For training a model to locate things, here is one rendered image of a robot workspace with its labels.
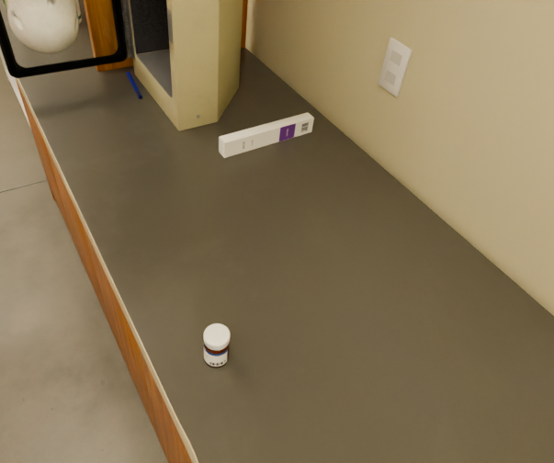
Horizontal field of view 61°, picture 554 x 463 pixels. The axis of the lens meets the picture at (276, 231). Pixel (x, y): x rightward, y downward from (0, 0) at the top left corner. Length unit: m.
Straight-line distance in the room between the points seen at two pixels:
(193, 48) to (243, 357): 0.71
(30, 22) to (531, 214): 0.95
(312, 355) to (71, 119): 0.86
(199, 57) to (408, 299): 0.71
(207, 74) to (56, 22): 0.41
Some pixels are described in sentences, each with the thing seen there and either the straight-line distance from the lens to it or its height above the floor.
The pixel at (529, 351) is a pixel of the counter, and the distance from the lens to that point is 0.97.
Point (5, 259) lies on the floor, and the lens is 2.34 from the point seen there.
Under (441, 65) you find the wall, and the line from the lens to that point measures 1.09.
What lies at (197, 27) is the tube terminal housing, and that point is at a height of 1.20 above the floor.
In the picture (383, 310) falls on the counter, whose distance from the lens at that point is 0.90.
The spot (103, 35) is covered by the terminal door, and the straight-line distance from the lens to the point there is 1.43.
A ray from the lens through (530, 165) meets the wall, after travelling 1.00.
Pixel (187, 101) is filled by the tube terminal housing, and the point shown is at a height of 1.02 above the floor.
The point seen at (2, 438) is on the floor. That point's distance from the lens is 1.89.
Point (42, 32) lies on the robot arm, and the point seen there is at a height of 1.28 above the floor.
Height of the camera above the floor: 1.64
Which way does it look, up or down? 45 degrees down
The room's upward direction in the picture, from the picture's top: 8 degrees clockwise
